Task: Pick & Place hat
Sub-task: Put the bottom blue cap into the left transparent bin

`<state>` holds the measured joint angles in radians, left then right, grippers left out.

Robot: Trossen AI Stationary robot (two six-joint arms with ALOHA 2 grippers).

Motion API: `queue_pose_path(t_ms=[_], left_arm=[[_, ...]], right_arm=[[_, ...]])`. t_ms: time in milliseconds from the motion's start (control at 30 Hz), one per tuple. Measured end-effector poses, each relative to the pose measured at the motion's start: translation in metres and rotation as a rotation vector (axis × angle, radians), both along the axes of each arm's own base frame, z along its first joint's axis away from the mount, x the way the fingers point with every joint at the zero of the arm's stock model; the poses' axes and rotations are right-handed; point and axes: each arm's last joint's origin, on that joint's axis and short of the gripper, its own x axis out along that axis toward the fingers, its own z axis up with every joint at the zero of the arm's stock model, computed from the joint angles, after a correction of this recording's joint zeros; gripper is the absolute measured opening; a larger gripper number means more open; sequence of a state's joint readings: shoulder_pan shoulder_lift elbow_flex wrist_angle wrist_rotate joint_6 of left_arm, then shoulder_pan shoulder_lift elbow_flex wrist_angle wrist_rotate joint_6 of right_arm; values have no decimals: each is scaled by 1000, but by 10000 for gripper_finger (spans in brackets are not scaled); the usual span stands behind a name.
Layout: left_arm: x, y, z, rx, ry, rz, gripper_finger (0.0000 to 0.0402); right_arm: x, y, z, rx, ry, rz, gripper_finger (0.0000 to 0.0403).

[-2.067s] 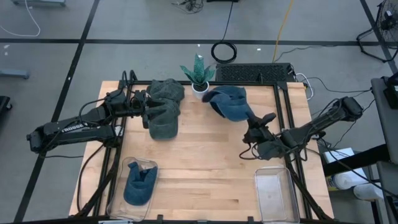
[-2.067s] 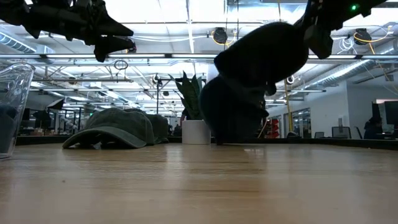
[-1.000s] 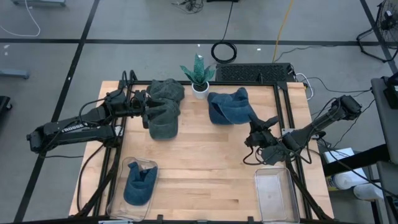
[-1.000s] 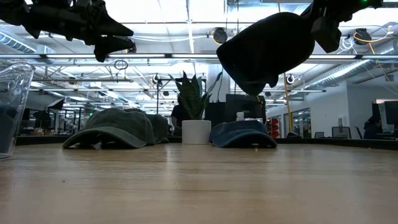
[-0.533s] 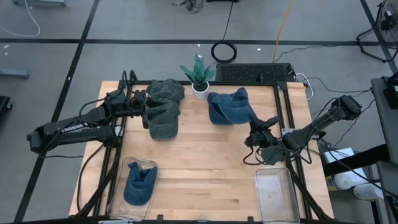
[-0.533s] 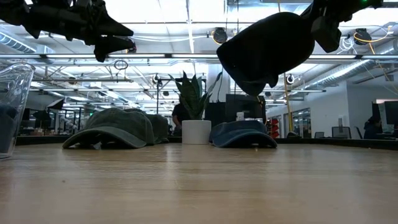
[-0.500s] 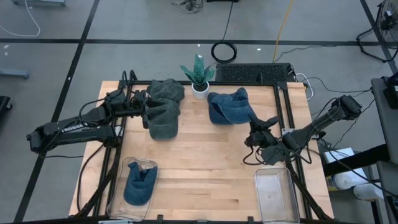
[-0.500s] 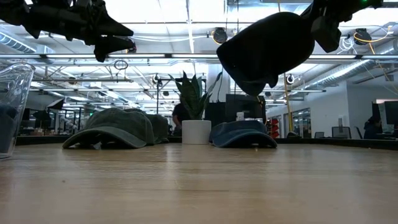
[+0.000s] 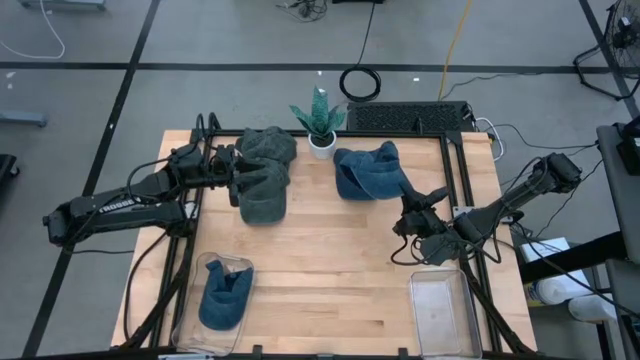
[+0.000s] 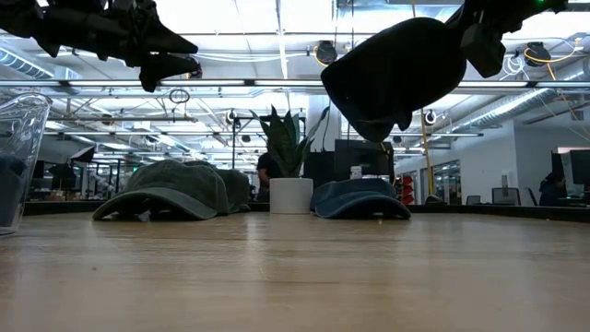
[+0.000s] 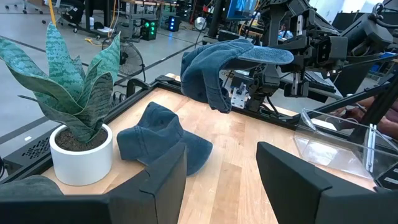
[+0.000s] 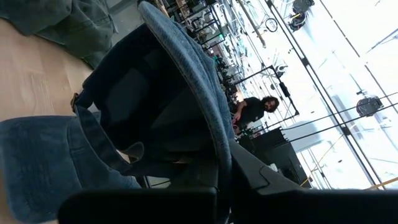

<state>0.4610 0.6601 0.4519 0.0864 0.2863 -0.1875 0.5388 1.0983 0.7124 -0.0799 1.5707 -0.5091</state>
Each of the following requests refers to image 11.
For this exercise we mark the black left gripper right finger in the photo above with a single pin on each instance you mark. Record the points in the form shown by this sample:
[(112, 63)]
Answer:
[(298, 193)]

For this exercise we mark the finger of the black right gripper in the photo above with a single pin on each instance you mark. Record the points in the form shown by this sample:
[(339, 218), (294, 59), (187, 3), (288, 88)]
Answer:
[(301, 67), (298, 43)]

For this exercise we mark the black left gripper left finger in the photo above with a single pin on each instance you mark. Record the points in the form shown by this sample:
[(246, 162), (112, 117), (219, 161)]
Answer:
[(149, 202)]

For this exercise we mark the blue denim cap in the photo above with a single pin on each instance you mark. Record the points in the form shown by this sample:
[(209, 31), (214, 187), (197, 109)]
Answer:
[(202, 71), (155, 133)]

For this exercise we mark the green cotton cap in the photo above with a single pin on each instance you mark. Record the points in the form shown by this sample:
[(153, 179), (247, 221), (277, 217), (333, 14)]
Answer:
[(28, 186)]

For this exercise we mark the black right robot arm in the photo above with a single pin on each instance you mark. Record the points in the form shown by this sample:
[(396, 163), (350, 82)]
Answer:
[(367, 34)]

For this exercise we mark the clear plastic bin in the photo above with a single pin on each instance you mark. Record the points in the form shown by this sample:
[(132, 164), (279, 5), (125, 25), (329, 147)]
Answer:
[(335, 152)]

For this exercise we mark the monitor with blue screen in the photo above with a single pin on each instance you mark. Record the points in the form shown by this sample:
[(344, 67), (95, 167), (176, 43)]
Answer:
[(241, 9)]

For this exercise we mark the white round plant pot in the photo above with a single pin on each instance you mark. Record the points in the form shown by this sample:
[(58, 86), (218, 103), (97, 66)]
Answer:
[(81, 168)]

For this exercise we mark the person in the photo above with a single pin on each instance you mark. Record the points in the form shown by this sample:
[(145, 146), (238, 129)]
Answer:
[(388, 124)]

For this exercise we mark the computer with blue lights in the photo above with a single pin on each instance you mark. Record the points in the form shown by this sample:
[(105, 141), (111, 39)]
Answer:
[(174, 23)]

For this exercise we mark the black perforated metal box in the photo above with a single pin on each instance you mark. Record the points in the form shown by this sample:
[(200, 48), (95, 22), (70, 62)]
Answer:
[(34, 149)]

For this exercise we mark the black floor fan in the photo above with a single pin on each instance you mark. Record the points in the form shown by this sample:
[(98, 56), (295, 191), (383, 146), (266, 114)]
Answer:
[(130, 59)]

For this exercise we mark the computer with green lights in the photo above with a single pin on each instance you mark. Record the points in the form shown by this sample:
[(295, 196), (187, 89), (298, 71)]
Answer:
[(149, 29)]

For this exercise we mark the green snake plant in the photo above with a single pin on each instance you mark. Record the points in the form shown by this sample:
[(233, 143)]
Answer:
[(62, 77)]

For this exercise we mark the black office chair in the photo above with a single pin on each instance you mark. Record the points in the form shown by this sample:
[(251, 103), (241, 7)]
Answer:
[(73, 15)]

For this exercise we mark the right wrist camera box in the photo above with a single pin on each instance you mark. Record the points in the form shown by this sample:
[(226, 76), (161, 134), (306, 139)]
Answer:
[(337, 49)]

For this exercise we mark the black aluminium table frame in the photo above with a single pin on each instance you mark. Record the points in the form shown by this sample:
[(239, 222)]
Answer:
[(168, 81)]

